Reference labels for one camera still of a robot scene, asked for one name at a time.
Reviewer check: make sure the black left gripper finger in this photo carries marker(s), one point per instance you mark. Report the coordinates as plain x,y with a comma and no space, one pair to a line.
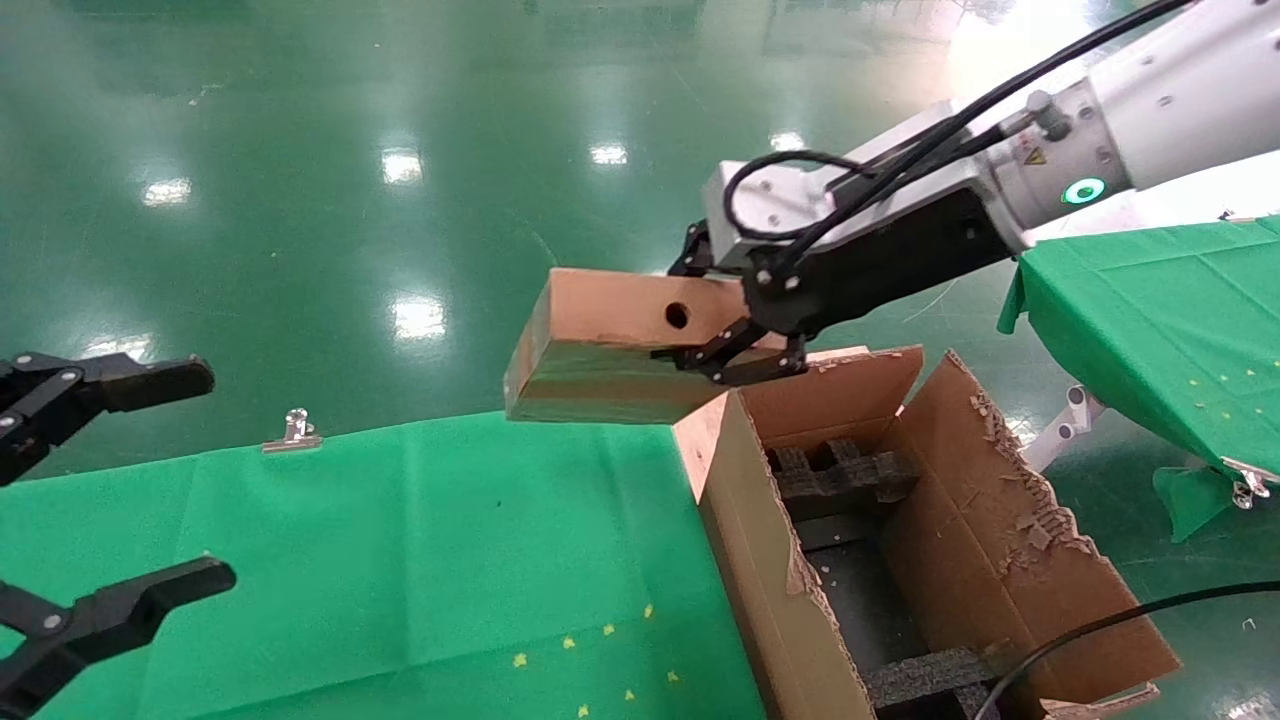
120,615
140,385

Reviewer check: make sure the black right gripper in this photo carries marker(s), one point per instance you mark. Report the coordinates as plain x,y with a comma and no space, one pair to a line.
880,265

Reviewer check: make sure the small cardboard box with hole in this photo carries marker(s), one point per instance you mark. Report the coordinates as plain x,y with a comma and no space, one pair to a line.
600,310

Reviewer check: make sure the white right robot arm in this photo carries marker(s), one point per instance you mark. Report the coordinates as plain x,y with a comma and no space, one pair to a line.
1180,90

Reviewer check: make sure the large open cardboard carton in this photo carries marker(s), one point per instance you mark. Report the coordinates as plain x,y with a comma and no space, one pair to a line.
760,560

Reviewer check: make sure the silver metal binder clip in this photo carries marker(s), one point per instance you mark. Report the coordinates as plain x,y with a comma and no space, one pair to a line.
1247,485
295,435

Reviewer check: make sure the black foam insert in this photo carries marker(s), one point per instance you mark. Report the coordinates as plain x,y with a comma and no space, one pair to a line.
850,480
920,680

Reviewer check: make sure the green tablecloth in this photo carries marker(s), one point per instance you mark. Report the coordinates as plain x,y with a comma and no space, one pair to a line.
1150,320
400,560

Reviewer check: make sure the white metal table leg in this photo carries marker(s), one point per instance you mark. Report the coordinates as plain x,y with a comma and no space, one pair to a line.
1065,425

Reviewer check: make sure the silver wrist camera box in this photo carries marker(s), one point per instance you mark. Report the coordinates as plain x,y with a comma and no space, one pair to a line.
770,200

